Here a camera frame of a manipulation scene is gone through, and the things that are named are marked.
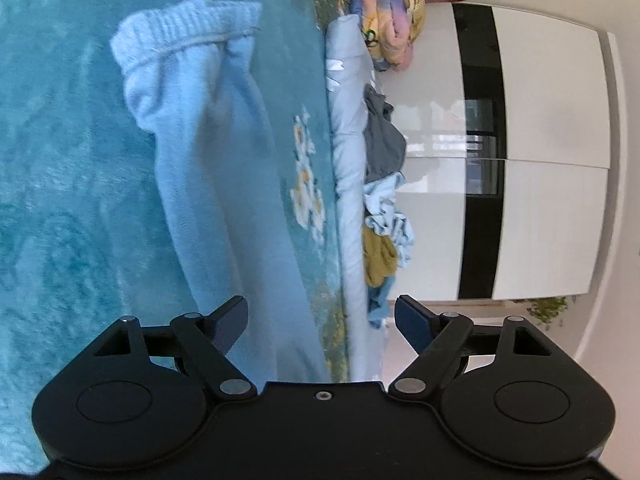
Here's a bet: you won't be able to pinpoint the green potted plant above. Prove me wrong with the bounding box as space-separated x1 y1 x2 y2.
525 297 571 329

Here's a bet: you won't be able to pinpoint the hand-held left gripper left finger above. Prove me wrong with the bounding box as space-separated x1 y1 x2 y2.
92 295 256 401

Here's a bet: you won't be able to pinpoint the white wardrobe with black stripe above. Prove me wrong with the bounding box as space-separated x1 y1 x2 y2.
390 2 626 306

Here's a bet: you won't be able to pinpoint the light blue sweatpants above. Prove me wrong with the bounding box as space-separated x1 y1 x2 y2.
110 0 333 386

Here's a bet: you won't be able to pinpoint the grey garment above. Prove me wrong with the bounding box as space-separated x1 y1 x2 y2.
362 84 407 186

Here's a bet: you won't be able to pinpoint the crumpled blue garment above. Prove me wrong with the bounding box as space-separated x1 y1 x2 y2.
367 280 398 330

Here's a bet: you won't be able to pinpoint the olive green sweater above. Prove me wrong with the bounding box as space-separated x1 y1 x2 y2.
362 227 399 288

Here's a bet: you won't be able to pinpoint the light blue quilt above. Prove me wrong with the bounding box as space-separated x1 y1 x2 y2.
325 12 396 381

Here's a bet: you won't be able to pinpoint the pale blue shirt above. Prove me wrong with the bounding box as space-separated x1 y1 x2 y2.
362 172 416 267

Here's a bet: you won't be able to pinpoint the colourful floral folded blanket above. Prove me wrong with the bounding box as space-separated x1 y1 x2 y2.
337 0 427 72

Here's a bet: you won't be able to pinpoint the teal floral blanket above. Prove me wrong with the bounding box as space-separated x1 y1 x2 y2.
0 0 351 476

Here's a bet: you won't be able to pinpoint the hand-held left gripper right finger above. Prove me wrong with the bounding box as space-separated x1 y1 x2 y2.
387 295 548 401

